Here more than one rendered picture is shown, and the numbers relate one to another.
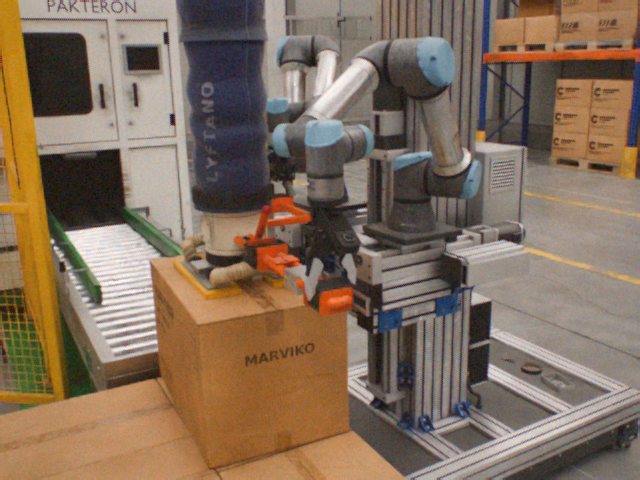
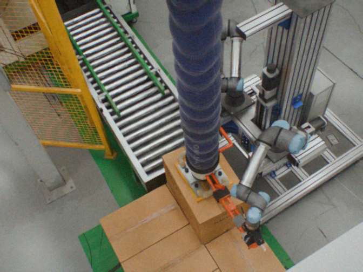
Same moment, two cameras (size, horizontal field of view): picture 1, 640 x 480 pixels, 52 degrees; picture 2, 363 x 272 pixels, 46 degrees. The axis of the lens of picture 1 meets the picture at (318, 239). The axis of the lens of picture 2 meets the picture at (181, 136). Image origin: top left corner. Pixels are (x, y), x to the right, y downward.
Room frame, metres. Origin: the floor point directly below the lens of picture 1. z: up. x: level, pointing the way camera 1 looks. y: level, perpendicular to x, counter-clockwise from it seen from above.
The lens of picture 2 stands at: (0.39, 0.27, 3.66)
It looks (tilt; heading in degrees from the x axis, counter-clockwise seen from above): 56 degrees down; 4
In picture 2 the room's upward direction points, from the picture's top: 7 degrees counter-clockwise
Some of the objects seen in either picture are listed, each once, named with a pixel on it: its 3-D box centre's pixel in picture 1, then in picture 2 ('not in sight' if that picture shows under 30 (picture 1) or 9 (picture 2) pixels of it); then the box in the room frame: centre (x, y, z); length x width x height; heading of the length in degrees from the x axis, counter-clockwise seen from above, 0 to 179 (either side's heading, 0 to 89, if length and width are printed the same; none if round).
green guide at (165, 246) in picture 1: (162, 237); (129, 39); (3.63, 0.88, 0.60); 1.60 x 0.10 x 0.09; 28
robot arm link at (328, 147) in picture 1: (325, 148); (253, 216); (1.32, -0.02, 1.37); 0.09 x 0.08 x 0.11; 147
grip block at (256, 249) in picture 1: (267, 253); (221, 194); (1.61, 0.13, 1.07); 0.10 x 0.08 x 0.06; 116
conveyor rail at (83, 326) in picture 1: (63, 290); (92, 93); (3.03, 1.24, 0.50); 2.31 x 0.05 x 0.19; 28
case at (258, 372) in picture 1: (242, 339); (205, 188); (1.82, 0.23, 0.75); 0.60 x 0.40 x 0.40; 24
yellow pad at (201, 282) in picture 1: (204, 271); (191, 178); (1.80, 0.33, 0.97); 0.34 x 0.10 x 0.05; 26
